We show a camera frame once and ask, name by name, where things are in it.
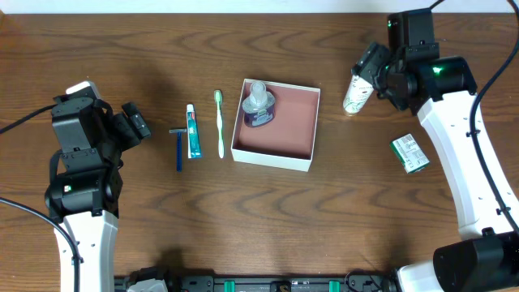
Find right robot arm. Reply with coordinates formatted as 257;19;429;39
347;42;518;291

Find blue disposable razor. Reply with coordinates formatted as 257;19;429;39
169;128;187;172

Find clear pump soap bottle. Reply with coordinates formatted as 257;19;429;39
242;81;276;127

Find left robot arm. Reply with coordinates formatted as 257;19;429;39
45;97;151;291

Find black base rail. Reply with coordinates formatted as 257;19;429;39
114;267;401;292

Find black cable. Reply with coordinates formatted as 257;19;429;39
0;103;82;292
427;0;519;232

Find teal toothpaste tube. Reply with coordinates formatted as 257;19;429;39
187;104;202;159

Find right black cable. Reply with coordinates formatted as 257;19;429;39
427;0;519;232

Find green white toothbrush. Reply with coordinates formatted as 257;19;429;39
214;90;225;159

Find white floral lotion tube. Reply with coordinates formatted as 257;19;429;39
342;75;374;116

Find white cardboard box pink interior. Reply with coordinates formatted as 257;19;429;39
230;79;321;172

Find green white soap box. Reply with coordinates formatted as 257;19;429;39
390;134;430;174

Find left black cable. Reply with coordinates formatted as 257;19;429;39
0;103;82;292

